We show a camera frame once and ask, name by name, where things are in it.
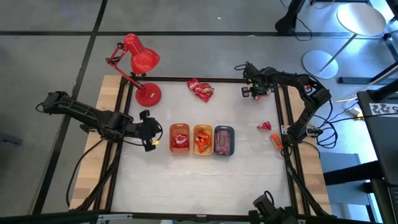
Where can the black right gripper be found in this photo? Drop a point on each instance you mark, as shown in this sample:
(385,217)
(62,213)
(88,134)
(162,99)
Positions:
(261,81)

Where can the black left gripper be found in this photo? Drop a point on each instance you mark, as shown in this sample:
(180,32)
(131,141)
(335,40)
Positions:
(149,130)

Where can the orange plastic bin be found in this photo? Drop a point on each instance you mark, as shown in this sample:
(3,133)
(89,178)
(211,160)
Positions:
(179,128)

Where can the orange Reese's nougat candy pack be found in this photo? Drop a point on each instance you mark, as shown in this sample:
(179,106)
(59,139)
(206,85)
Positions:
(202,134)

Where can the yellow plastic bin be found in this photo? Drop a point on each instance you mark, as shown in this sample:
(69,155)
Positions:
(203,126)

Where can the blue-grey plastic bin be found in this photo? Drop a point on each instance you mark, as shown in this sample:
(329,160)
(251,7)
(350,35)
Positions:
(224,128)

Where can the maroon candy pack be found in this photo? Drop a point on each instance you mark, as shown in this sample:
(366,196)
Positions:
(219,143)
(227,143)

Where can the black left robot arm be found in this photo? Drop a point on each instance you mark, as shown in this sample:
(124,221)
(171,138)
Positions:
(93,116)

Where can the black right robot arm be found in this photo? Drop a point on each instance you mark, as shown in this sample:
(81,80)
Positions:
(311,93)

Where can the black stand foot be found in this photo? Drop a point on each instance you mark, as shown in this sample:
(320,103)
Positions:
(287,23)

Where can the red desk lamp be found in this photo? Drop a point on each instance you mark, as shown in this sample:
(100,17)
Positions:
(144,59)

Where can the black floor stand leg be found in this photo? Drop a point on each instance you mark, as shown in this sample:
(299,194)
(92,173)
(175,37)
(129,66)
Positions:
(357,80)

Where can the blue-grey cabinet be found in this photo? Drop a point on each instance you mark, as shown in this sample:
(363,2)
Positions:
(337,158)

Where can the black crossbar silver brackets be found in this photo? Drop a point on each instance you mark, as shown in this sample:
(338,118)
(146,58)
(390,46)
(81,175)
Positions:
(62,217)

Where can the white printed label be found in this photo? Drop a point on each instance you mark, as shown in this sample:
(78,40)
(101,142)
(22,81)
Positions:
(382,109)

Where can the black desk leg bar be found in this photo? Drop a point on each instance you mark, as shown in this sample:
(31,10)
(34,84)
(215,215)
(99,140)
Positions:
(351,174)

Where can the black desk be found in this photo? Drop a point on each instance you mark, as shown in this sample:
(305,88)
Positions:
(382,140)

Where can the black table frame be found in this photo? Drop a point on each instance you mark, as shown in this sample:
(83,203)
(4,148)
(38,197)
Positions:
(217,79)

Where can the white round pedestal table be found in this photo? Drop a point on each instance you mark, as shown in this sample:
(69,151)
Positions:
(360,18)

